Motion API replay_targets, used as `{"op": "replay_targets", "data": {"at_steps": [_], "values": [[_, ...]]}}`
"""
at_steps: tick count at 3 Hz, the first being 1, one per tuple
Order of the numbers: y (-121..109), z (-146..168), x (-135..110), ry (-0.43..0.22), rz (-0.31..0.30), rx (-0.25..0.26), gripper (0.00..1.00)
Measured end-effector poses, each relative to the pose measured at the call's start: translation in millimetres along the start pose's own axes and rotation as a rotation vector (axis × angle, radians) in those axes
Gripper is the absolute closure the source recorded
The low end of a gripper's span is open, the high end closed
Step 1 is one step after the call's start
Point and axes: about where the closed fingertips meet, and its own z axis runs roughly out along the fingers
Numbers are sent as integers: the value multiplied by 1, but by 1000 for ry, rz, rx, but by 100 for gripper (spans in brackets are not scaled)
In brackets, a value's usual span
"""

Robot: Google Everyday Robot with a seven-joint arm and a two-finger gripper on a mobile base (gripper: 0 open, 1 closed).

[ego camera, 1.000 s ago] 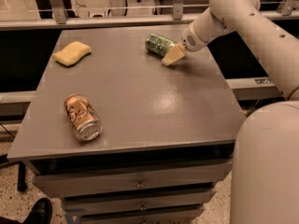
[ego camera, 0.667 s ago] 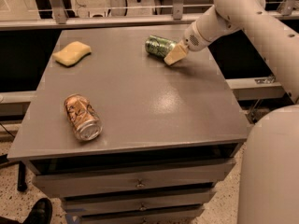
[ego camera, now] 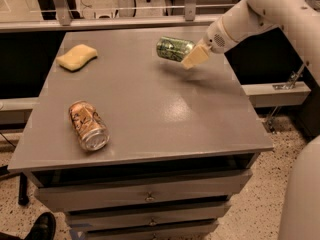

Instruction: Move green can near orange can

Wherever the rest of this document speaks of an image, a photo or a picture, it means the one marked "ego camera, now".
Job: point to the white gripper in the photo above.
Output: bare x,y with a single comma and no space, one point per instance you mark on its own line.
216,40

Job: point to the green soda can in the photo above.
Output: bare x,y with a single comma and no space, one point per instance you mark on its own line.
174,49

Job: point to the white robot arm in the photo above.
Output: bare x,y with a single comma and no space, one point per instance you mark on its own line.
300,219

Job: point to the orange soda can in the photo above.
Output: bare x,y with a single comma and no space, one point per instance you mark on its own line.
88,126

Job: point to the grey drawer cabinet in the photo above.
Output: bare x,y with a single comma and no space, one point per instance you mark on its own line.
162,120

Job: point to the yellow sponge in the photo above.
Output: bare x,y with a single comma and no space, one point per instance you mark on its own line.
77,57

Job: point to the grey metal railing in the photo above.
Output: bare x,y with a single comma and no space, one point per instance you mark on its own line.
140,19

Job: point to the middle grey drawer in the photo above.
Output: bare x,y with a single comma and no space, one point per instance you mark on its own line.
149,216

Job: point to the grey drawer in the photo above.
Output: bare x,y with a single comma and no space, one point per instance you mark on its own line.
151,190
159,232
149,216

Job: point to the bottom grey drawer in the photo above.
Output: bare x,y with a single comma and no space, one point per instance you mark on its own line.
159,232

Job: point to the top grey drawer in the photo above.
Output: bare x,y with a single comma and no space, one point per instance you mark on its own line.
151,190

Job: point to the black stand leg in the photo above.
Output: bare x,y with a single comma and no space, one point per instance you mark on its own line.
23,199

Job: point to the black shoe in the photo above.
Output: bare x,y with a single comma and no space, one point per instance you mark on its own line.
44,228

